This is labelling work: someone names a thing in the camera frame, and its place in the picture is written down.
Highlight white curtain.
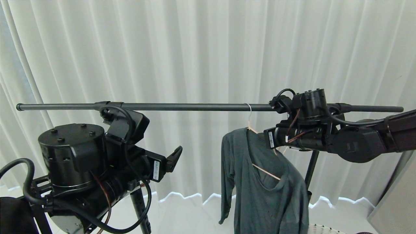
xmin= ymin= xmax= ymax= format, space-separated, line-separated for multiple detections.
xmin=0 ymin=0 xmax=416 ymax=208

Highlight black clothes rack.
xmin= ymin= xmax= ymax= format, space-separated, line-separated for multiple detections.
xmin=16 ymin=101 xmax=404 ymax=234

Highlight dark grey sleeveless shirt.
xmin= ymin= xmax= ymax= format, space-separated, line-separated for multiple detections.
xmin=219 ymin=127 xmax=310 ymax=234

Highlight white laundry basket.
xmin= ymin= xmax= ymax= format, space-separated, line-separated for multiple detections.
xmin=307 ymin=223 xmax=374 ymax=234

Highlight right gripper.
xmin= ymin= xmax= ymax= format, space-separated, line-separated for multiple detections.
xmin=263 ymin=125 xmax=330 ymax=152

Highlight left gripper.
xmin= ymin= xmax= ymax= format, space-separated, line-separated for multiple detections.
xmin=106 ymin=146 xmax=183 ymax=202

